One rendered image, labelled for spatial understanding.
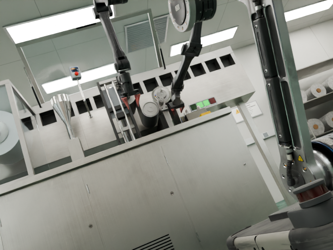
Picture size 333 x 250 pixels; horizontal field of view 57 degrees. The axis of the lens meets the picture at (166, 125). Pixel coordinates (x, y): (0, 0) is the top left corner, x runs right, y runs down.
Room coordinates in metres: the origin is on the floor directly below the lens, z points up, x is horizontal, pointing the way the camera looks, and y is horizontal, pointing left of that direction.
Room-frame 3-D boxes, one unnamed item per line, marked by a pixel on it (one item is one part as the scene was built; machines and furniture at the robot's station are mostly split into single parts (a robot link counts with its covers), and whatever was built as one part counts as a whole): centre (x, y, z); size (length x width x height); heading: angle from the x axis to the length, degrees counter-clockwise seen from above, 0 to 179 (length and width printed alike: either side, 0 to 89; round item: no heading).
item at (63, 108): (2.11, 0.67, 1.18); 0.14 x 0.14 x 0.57
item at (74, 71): (2.07, 0.49, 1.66); 0.07 x 0.07 x 0.10; 28
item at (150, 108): (2.26, 0.09, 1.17); 0.26 x 0.12 x 0.12; 12
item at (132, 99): (2.24, 0.22, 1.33); 0.25 x 0.14 x 0.14; 12
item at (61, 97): (2.11, 0.67, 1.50); 0.14 x 0.14 x 0.06
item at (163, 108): (2.11, -0.03, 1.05); 0.06 x 0.05 x 0.31; 12
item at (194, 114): (2.36, -0.19, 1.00); 0.40 x 0.16 x 0.06; 12
